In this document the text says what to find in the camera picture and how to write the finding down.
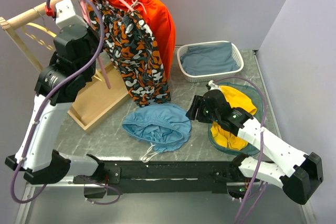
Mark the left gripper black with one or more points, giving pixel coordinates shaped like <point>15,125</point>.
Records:
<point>94,34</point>

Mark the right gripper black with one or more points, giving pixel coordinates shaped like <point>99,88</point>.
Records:
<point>198,102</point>

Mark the light blue shorts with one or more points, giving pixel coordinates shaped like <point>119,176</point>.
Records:
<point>165,127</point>

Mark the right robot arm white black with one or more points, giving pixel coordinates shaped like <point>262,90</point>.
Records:
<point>297,173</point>

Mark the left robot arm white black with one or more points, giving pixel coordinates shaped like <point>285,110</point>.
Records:
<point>71,67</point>

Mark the yellow shorts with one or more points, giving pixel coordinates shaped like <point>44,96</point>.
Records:
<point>224,138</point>

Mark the camouflage shorts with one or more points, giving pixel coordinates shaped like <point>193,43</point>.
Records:
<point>133,51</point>

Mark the orange shorts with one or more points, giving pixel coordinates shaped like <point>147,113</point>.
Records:
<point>160,21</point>

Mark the teal transparent basket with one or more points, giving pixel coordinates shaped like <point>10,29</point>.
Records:
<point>257,101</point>

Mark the white plastic basket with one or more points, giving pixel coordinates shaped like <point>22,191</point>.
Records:
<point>236,54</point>

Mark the grey-blue cloth in basket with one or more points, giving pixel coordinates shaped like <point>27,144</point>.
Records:
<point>209,59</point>

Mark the wooden clothes rack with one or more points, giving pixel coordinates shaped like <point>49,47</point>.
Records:
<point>95,103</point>

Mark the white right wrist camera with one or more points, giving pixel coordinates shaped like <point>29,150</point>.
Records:
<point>213,86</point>

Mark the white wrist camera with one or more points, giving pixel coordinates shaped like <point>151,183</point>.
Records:
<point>213,86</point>
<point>64,14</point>

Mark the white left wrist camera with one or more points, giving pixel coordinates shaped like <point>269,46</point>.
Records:
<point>64,14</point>

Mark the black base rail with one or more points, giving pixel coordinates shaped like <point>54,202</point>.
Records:
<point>132,177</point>

